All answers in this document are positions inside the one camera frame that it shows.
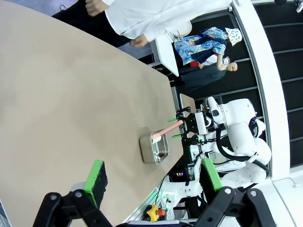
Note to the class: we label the pink lint roller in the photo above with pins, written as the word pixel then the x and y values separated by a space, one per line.
pixel 165 130

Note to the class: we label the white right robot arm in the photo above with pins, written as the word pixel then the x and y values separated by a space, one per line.
pixel 239 137

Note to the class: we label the person's left hand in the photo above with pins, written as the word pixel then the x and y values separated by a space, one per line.
pixel 139 41

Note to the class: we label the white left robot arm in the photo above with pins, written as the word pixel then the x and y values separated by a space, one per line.
pixel 182 188

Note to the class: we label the white side table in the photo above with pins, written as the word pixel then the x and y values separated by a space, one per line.
pixel 168 54

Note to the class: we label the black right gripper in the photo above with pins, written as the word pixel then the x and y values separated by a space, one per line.
pixel 191 124

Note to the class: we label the mannequin in dark skirt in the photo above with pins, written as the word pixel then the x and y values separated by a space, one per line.
pixel 203 75

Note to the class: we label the yellow emergency stop button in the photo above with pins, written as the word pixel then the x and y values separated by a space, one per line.
pixel 152 211

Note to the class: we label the person in white shirt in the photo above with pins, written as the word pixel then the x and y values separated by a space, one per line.
pixel 154 14

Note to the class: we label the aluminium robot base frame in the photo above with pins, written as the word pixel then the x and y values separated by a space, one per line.
pixel 139 210

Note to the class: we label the mannequin in blue floral shirt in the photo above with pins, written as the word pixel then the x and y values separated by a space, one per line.
pixel 194 47

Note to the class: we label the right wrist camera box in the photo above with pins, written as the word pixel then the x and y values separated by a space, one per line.
pixel 201 124

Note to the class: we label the rectangular metal container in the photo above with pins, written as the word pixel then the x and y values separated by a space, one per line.
pixel 148 153

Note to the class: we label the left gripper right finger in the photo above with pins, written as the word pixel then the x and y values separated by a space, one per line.
pixel 210 177

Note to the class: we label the small brown side table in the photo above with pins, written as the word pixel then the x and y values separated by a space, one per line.
pixel 188 101

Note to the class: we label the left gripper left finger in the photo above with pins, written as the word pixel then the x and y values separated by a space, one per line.
pixel 94 184

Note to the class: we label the person's right hand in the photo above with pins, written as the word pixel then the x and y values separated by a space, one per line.
pixel 94 7

